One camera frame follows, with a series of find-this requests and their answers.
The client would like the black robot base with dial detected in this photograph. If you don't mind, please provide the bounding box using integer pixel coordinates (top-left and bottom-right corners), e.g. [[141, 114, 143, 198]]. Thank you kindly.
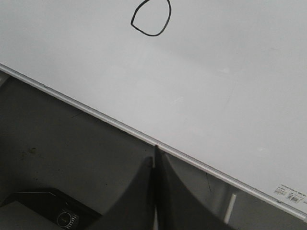
[[0, 188, 102, 230]]

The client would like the white product label sticker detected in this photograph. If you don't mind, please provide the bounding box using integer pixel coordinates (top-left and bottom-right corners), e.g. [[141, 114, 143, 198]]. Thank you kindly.
[[274, 184, 307, 204]]

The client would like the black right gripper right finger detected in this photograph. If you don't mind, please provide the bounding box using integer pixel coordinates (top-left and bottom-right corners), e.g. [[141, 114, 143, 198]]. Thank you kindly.
[[158, 150, 232, 230]]

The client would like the white whiteboard stand leg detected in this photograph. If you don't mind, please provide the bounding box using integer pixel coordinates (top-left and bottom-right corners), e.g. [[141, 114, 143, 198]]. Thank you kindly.
[[224, 193, 237, 224]]

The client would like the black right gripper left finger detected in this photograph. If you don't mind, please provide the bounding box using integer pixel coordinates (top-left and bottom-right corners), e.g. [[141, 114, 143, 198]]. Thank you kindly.
[[90, 157, 155, 230]]

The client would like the white whiteboard with aluminium frame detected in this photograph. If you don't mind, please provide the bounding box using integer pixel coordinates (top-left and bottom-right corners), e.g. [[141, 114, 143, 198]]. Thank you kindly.
[[0, 0, 307, 220]]

